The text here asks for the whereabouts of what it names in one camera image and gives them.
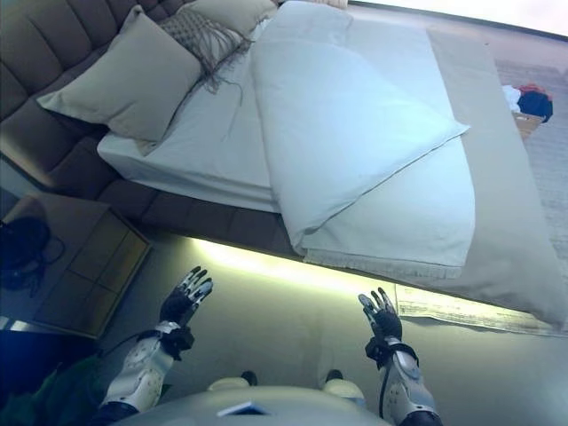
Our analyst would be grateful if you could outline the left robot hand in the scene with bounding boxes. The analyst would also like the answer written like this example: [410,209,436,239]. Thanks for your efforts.
[159,265,215,327]

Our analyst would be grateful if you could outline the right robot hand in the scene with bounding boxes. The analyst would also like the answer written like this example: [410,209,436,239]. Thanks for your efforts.
[358,287,404,343]

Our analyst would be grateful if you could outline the white duvet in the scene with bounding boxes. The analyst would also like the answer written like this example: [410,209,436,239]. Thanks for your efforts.
[248,0,477,268]

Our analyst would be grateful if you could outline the silver right robot leg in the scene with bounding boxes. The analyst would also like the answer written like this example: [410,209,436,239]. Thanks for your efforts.
[319,368,366,399]

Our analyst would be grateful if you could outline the silver robot leg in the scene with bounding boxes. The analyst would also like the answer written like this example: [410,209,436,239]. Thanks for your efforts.
[207,369,259,392]
[319,368,366,399]

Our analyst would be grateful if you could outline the printed white floor mat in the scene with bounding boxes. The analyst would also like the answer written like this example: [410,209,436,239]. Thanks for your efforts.
[393,283,565,337]

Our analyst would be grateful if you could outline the silver left robot leg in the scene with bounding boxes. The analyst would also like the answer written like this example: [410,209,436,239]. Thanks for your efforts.
[207,369,259,392]

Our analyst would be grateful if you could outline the wooden nightstand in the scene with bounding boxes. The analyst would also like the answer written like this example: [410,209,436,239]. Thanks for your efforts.
[0,193,153,341]

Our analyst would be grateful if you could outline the grey robot torso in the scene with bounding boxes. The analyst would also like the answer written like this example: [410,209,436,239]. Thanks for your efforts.
[113,384,414,426]

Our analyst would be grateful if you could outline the green cloth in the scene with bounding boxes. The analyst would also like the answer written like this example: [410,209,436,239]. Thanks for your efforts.
[31,353,117,426]

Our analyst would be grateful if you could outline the large beige pillow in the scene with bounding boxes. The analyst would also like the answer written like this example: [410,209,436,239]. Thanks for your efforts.
[177,0,279,36]
[35,4,203,145]

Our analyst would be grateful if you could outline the cardboard box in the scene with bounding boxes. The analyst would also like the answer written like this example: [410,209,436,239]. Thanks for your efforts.
[509,110,546,141]

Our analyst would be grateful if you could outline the white garment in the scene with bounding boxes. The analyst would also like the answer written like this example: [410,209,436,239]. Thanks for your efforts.
[501,84,525,113]

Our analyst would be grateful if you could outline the dark blue garment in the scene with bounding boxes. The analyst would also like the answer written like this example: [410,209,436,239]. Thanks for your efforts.
[517,91,556,125]

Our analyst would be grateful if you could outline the woven fringed cushion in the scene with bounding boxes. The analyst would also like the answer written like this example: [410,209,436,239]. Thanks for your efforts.
[158,7,257,107]

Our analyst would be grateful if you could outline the brown tufted headboard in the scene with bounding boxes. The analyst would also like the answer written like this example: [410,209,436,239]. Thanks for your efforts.
[0,0,190,190]

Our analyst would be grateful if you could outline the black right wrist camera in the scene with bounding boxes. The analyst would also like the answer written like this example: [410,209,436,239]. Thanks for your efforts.
[364,335,392,370]

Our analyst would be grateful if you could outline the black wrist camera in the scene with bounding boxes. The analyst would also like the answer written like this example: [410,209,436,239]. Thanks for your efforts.
[161,326,197,361]
[364,335,392,370]

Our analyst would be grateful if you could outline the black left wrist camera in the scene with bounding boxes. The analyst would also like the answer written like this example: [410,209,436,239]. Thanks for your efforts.
[161,326,197,361]

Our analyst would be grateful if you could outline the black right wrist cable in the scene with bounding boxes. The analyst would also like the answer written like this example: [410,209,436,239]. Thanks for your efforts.
[378,354,395,412]

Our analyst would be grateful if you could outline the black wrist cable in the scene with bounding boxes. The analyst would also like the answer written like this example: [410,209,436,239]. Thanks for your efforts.
[378,354,395,412]
[94,329,162,359]

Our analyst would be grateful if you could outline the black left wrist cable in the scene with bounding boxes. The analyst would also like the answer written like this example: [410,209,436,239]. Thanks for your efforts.
[94,329,162,359]

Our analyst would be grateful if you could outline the brown upholstered bed frame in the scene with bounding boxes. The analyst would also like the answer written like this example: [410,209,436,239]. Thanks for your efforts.
[93,176,308,257]

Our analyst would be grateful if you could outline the black cable bundle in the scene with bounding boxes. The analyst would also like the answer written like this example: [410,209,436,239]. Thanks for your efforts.
[0,216,68,299]

